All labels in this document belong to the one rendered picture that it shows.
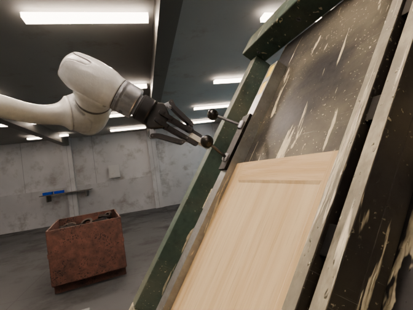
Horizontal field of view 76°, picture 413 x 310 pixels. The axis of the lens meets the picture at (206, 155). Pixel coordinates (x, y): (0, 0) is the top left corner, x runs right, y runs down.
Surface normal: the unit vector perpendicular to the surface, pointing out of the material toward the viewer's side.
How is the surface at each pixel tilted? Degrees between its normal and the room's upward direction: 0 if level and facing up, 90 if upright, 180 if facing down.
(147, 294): 90
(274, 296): 55
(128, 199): 90
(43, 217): 90
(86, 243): 90
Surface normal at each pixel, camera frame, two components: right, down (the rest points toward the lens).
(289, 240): -0.84, -0.48
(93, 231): 0.40, -0.10
